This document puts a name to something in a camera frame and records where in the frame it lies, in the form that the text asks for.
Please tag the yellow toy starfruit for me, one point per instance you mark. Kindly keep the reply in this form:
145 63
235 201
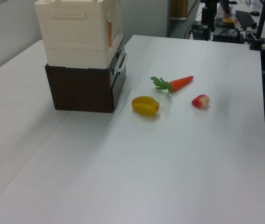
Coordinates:
145 106

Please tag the orange toy carrot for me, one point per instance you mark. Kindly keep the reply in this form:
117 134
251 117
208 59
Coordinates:
181 82

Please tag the dark brown drawer unit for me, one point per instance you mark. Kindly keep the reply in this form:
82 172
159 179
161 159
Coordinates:
80 88

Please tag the black pole with clamp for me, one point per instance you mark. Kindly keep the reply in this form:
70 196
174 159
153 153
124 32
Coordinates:
259 28

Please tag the black cylindrical device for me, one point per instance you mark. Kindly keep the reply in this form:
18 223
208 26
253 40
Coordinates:
204 21

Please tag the wooden shelf unit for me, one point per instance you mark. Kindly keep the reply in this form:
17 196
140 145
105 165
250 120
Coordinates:
179 9

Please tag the cream cabinet door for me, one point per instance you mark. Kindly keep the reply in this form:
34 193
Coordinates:
116 23

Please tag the black keyboard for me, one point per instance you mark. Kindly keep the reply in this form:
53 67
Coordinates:
245 19

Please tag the yellow small object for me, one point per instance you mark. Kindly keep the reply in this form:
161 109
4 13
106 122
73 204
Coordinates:
230 21

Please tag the black flat equipment box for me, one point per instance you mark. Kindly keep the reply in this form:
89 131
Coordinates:
228 36

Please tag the red white toy fruit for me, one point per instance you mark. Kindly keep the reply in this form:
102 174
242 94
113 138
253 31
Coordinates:
201 101

